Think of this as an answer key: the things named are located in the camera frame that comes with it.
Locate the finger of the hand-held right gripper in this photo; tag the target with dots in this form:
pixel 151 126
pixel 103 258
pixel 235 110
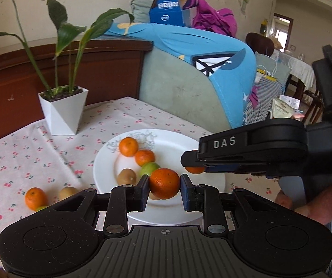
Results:
pixel 232 169
pixel 224 147

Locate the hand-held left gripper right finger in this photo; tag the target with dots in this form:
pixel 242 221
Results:
pixel 184 194

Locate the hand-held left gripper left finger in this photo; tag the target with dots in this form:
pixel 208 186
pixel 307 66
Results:
pixel 144 191

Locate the orange mandarin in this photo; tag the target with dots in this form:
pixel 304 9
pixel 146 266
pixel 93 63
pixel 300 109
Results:
pixel 144 157
pixel 195 170
pixel 128 146
pixel 36 198
pixel 164 183

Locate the white plate with rose drawing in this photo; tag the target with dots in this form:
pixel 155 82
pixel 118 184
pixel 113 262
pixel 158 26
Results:
pixel 171 142

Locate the person's right hand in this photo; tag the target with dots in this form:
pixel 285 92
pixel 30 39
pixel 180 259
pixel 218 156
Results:
pixel 328 205

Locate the brown round fruit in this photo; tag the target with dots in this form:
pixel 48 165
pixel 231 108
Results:
pixel 154 196
pixel 126 176
pixel 67 192

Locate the green reddish fruit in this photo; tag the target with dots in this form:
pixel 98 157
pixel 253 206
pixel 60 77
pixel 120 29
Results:
pixel 150 168

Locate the snack packet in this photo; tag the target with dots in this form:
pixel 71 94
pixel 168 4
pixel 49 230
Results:
pixel 284 107

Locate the striped cushion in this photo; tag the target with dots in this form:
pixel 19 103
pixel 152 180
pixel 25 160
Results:
pixel 263 101

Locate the grey-green sofa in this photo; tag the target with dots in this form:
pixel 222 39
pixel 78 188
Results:
pixel 177 87

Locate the table with white cloth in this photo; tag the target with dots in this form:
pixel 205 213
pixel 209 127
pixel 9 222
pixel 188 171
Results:
pixel 299 66

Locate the green lime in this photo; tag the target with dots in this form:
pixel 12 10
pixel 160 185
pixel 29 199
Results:
pixel 41 208

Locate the dark wooden chair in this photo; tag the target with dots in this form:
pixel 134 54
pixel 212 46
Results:
pixel 258 42

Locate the white faceted plant pot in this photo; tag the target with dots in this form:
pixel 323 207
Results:
pixel 61 113

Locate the sofa with blue cover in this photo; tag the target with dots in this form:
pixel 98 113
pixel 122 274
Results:
pixel 168 37

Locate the brown wooden cabinet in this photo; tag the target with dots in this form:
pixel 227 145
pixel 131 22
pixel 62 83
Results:
pixel 108 72

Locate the cherry print tablecloth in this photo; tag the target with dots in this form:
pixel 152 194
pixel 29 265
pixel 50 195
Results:
pixel 18 156

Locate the purple cloth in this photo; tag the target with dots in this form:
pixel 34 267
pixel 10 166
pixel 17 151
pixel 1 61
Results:
pixel 212 17

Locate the blue carton box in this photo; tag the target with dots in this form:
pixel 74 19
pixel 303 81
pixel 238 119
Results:
pixel 166 13

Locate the grey-green cushion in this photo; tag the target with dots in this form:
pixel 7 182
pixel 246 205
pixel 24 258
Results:
pixel 141 10

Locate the green leafy plant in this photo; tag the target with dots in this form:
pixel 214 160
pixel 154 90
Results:
pixel 64 34

